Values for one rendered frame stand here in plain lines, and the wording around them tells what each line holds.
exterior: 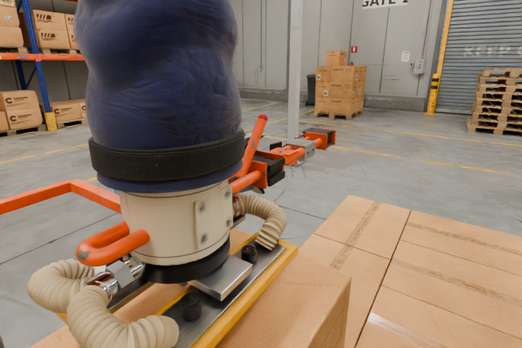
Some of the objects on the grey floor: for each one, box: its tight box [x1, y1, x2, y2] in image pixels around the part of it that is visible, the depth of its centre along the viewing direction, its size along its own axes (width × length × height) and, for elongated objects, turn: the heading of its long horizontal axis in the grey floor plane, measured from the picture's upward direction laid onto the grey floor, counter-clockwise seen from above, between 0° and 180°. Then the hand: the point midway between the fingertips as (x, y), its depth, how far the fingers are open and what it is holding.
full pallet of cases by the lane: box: [314, 50, 367, 120], centre depth 821 cm, size 121×102×174 cm
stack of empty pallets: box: [467, 68, 522, 135], centre depth 648 cm, size 129×110×131 cm
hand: (266, 164), depth 72 cm, fingers open, 14 cm apart
